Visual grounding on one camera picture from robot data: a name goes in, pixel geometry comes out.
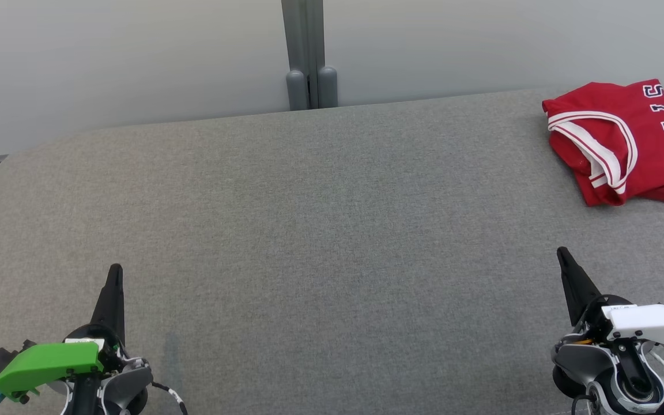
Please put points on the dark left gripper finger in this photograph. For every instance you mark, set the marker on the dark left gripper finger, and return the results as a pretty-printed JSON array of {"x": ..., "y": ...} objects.
[{"x": 112, "y": 305}]

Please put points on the red white Bulls jersey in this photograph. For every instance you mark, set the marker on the red white Bulls jersey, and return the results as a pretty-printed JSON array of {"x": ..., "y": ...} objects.
[{"x": 655, "y": 150}]

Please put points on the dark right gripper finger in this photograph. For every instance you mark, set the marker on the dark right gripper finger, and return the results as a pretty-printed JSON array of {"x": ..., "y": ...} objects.
[{"x": 577, "y": 288}]

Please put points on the grey fabric sofa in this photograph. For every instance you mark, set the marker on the grey fabric sofa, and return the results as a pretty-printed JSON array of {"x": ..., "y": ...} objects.
[{"x": 309, "y": 230}]

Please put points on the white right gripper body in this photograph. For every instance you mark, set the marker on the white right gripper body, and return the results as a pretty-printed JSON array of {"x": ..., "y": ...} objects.
[{"x": 649, "y": 323}]

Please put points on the grey partition post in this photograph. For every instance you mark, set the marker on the grey partition post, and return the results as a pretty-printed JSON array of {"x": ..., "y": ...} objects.
[{"x": 297, "y": 46}]

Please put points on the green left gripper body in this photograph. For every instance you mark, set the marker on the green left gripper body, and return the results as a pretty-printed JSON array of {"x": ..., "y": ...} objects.
[{"x": 44, "y": 363}]

